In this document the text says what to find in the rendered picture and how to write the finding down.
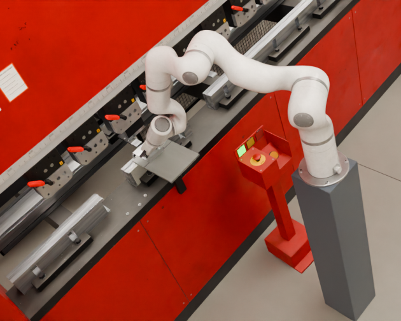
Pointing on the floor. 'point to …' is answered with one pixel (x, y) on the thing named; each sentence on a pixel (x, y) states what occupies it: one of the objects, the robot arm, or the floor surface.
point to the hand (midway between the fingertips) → (150, 149)
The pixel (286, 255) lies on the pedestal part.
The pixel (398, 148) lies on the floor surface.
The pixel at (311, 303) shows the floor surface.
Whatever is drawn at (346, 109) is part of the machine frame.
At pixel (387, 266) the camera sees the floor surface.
